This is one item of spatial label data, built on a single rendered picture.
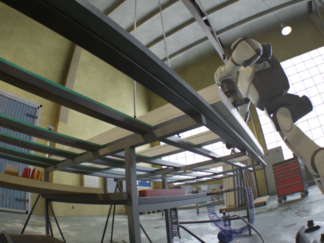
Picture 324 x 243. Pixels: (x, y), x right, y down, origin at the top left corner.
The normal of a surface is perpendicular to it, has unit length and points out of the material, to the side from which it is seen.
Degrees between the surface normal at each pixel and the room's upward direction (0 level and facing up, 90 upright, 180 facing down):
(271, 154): 90
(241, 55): 122
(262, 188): 90
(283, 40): 90
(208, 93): 90
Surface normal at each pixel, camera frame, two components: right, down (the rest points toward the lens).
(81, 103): 0.81, -0.30
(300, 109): -0.37, 0.04
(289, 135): -0.53, -0.31
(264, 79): -0.15, -0.29
